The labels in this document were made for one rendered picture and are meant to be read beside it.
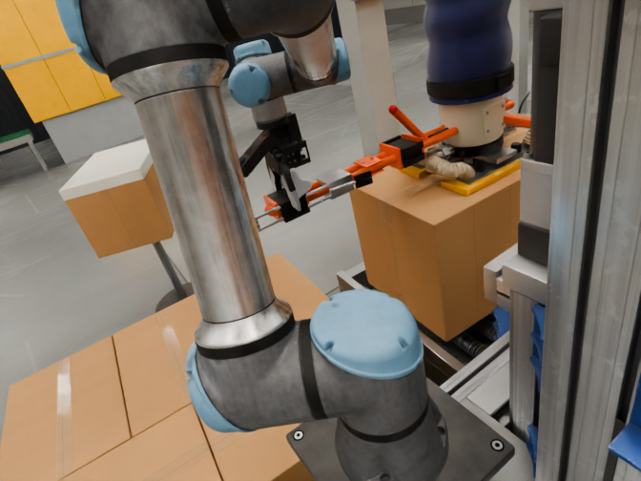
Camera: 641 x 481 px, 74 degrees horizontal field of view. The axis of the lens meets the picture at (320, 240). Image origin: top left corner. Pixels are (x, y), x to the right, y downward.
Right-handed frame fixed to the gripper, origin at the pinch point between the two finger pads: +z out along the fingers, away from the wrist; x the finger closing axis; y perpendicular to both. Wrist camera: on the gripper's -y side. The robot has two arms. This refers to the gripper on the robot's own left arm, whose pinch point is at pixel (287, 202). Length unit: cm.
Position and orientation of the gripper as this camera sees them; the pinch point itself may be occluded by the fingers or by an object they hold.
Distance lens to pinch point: 103.2
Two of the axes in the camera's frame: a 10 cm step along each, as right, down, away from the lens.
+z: 2.3, 8.4, 5.0
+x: -4.8, -3.5, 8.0
